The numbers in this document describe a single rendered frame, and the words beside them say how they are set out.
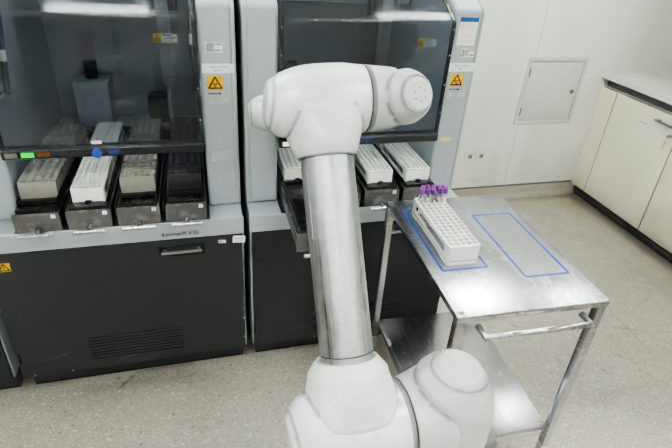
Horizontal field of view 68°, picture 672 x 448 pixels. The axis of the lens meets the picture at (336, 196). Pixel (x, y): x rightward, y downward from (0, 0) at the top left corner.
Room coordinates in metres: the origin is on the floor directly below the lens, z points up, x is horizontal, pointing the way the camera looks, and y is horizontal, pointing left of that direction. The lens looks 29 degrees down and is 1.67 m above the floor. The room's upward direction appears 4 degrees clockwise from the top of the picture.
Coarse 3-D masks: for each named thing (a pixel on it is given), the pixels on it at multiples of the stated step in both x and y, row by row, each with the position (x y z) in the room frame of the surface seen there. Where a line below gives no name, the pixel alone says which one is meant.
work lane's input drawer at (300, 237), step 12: (288, 180) 1.65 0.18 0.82; (300, 180) 1.65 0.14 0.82; (288, 192) 1.58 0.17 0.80; (300, 192) 1.59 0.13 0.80; (288, 204) 1.49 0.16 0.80; (300, 204) 1.50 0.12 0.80; (288, 216) 1.45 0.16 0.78; (300, 216) 1.42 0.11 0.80; (300, 228) 1.32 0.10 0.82; (300, 240) 1.31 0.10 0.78
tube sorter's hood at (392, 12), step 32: (288, 0) 1.70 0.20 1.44; (320, 0) 1.73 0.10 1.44; (352, 0) 1.77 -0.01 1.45; (384, 0) 1.80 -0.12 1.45; (416, 0) 1.84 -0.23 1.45; (288, 32) 1.62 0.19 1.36; (320, 32) 1.65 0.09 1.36; (352, 32) 1.68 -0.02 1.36; (384, 32) 1.71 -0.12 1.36; (416, 32) 1.74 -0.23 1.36; (448, 32) 1.78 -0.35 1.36; (288, 64) 1.62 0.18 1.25; (384, 64) 1.72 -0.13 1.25; (416, 64) 1.75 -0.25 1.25; (448, 64) 1.78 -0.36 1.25; (416, 128) 1.76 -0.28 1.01
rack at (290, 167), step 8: (280, 152) 1.80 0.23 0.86; (288, 152) 1.79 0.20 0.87; (280, 160) 1.73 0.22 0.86; (288, 160) 1.73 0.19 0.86; (296, 160) 1.72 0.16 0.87; (280, 168) 1.73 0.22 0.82; (288, 168) 1.65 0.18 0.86; (296, 168) 1.66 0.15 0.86; (288, 176) 1.65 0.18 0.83; (296, 176) 1.66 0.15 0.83
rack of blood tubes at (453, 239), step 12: (420, 204) 1.42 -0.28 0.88; (432, 204) 1.43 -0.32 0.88; (444, 204) 1.44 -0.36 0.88; (420, 216) 1.40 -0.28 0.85; (432, 216) 1.35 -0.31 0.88; (444, 216) 1.35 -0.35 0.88; (456, 216) 1.36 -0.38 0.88; (432, 228) 1.30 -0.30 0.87; (444, 228) 1.28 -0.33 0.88; (456, 228) 1.29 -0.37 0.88; (444, 240) 1.21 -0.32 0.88; (456, 240) 1.22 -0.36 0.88; (468, 240) 1.22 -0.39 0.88; (444, 252) 1.20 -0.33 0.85; (456, 252) 1.18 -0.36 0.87; (468, 252) 1.19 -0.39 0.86; (456, 264) 1.18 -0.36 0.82
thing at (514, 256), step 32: (384, 224) 1.53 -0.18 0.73; (416, 224) 1.39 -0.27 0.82; (480, 224) 1.42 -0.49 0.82; (512, 224) 1.44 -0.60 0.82; (384, 256) 1.51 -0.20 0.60; (416, 256) 1.23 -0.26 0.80; (480, 256) 1.23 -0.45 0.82; (512, 256) 1.25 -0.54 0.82; (544, 256) 1.26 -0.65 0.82; (448, 288) 1.07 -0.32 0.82; (480, 288) 1.08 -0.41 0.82; (512, 288) 1.09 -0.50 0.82; (544, 288) 1.10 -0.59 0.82; (576, 288) 1.11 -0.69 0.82; (384, 320) 1.52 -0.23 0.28; (416, 320) 1.53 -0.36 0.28; (448, 320) 1.55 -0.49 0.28; (480, 320) 0.97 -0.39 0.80; (416, 352) 1.36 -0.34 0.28; (480, 352) 1.38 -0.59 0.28; (576, 352) 1.08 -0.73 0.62; (512, 384) 1.24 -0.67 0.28; (512, 416) 1.11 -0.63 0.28
